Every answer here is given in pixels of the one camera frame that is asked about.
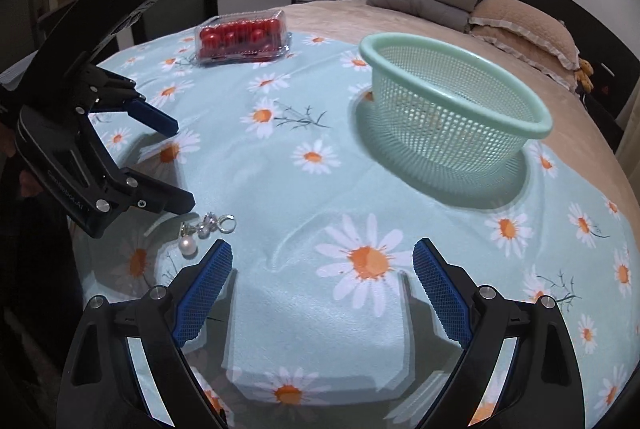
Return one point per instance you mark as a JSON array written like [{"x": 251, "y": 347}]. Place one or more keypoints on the person's left hand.
[{"x": 6, "y": 141}]

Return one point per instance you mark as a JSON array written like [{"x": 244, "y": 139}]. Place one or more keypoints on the silver crystal earring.
[{"x": 206, "y": 227}]

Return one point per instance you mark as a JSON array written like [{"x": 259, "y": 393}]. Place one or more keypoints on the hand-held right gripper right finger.
[{"x": 442, "y": 294}]

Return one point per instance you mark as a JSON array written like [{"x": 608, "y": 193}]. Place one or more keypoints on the beige bed cover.
[{"x": 340, "y": 16}]

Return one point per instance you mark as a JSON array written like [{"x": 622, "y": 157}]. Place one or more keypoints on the clear box of cherry tomatoes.
[{"x": 240, "y": 34}]

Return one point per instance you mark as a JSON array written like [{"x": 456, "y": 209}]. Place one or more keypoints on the pearl drop earring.
[{"x": 188, "y": 246}]

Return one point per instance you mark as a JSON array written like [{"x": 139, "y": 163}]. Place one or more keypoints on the green plastic colander basket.
[{"x": 450, "y": 129}]

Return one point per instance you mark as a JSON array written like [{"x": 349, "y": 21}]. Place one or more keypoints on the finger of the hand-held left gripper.
[
  {"x": 165, "y": 199},
  {"x": 155, "y": 119}
]

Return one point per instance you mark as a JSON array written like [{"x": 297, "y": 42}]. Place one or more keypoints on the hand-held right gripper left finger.
[{"x": 205, "y": 294}]

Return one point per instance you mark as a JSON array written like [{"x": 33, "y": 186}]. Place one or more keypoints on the beige curtain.
[{"x": 631, "y": 134}]

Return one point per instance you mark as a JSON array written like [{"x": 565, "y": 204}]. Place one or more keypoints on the daisy print blue bedsheet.
[{"x": 310, "y": 209}]

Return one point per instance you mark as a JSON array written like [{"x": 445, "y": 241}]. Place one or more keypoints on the beige ruffled pillow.
[
  {"x": 525, "y": 21},
  {"x": 520, "y": 51}
]

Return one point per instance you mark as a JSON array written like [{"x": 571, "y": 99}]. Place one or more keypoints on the brown teddy bear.
[{"x": 585, "y": 76}]

